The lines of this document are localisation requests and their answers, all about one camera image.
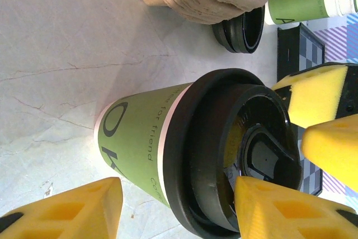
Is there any stack of black cup lids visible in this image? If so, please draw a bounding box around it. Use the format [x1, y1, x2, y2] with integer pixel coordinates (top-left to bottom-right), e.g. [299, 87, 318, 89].
[211, 4, 266, 55]

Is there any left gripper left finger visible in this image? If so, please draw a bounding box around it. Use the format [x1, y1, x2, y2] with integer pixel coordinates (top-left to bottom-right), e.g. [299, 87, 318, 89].
[0, 176, 124, 239]

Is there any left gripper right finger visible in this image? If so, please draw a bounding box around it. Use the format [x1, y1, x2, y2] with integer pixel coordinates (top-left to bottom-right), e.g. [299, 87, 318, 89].
[234, 176, 358, 239]

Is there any green paper coffee cup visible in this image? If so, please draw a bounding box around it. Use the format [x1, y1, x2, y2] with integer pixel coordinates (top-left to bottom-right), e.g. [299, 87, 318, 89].
[93, 81, 196, 209]

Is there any black white chessboard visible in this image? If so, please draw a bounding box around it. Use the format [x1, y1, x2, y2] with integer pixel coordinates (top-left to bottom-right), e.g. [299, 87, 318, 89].
[276, 22, 327, 197]

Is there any black coffee cup lid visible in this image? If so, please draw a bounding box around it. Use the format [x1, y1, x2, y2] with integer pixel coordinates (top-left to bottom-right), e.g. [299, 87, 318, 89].
[163, 67, 305, 239]

